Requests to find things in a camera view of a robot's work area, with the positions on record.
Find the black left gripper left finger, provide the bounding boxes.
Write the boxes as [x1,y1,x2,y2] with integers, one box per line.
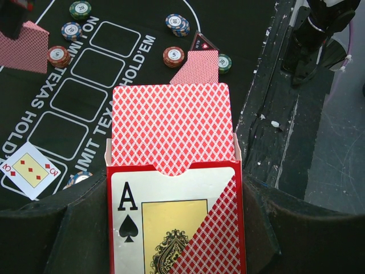
[1,174,110,273]

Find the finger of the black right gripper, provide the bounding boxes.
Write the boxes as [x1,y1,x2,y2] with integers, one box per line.
[1,0,35,40]

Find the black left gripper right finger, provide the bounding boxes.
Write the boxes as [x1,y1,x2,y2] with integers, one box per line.
[242,175,364,273]

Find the red back card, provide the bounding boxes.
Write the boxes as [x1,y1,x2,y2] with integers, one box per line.
[1,21,49,74]

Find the blue chips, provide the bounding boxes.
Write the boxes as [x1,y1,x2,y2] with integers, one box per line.
[165,14,190,37]
[63,171,93,190]
[61,22,82,41]

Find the red chips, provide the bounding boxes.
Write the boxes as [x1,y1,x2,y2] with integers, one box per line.
[47,46,71,69]
[163,46,185,68]

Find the green chips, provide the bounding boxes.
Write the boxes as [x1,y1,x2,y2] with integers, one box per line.
[69,1,92,20]

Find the face up card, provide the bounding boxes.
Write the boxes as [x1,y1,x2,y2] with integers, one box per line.
[1,142,60,200]

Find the red playing card box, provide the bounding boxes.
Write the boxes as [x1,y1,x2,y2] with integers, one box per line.
[105,83,246,273]

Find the green chip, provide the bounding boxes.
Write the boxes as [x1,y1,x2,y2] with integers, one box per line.
[218,54,232,74]

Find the red back cards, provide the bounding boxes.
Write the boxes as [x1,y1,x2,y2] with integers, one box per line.
[169,50,219,84]

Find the red triangular acrylic marker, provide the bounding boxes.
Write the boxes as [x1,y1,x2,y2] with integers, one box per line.
[189,30,219,51]

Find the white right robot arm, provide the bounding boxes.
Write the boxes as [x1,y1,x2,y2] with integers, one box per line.
[1,1,360,86]

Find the black poker table mat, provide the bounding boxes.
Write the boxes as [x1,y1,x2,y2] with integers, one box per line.
[1,1,275,198]

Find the aluminium front rail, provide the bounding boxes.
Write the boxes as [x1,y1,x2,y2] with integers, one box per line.
[236,1,364,215]

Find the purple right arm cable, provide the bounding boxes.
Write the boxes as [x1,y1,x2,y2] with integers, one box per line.
[325,17,357,100]

